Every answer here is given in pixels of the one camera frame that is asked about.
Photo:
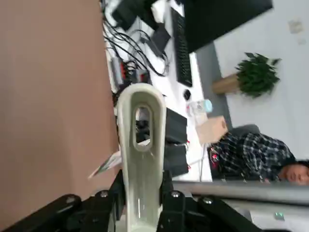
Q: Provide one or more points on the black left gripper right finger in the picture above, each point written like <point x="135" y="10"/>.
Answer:
<point x="183" y="215"/>

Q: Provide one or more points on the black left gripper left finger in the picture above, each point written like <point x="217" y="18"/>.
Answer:
<point x="96" y="212"/>

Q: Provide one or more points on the white paper tag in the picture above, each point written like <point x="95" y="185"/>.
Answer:
<point x="108" y="164"/>

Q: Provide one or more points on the pale green plastic dustpan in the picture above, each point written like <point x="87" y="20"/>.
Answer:
<point x="141" y="188"/>

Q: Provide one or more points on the black power adapter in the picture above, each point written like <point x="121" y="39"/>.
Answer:
<point x="176" y="125"/>
<point x="177" y="158"/>

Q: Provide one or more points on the tan wooden box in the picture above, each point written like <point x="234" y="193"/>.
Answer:
<point x="211" y="129"/>

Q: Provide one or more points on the person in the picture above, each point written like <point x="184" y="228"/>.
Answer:
<point x="253" y="149"/>

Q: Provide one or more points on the clear bottle teal lid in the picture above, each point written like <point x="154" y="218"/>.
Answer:
<point x="200" y="107"/>

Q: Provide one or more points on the small black puck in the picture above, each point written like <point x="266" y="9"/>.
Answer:
<point x="187" y="94"/>

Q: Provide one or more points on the white desk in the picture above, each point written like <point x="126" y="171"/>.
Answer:
<point x="196" y="72"/>

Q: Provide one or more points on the grey power strip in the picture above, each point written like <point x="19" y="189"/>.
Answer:
<point x="118" y="70"/>

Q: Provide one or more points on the potted green plant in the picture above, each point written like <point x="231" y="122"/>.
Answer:
<point x="258" y="75"/>

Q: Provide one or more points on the black keyboard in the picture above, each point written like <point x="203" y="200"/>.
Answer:
<point x="182" y="48"/>

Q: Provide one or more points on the black monitor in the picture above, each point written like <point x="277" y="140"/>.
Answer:
<point x="217" y="19"/>

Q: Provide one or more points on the aluminium frame post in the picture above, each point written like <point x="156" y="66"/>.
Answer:
<point x="241" y="191"/>

